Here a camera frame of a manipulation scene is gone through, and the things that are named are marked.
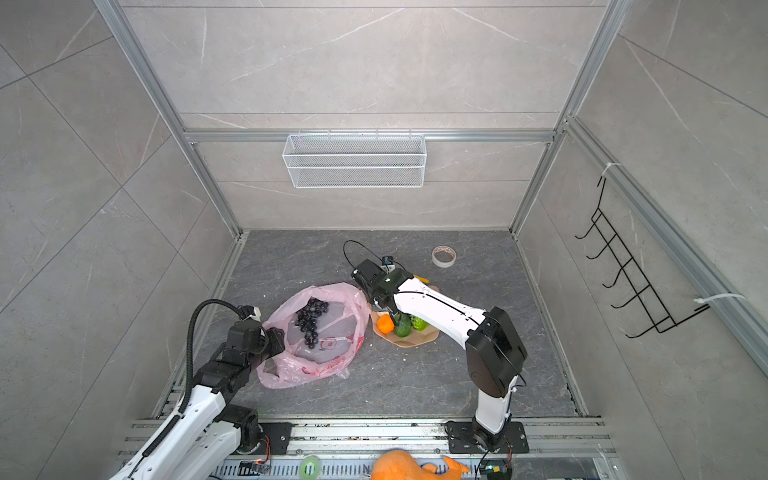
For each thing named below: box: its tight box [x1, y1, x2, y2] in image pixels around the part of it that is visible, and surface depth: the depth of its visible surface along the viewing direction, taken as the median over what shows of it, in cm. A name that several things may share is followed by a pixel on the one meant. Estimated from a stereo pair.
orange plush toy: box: [371, 449, 470, 480], surface depth 65 cm
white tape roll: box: [432, 245, 457, 268], surface depth 113 cm
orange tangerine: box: [377, 314, 395, 334], surface depth 87 cm
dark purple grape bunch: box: [294, 296, 329, 349], surface depth 93 cm
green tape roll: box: [300, 455, 320, 480], surface depth 71 cm
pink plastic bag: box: [257, 283, 372, 390], surface depth 89 cm
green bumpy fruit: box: [410, 316, 430, 332], surface depth 90 cm
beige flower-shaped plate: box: [371, 311, 440, 348], surface depth 90 cm
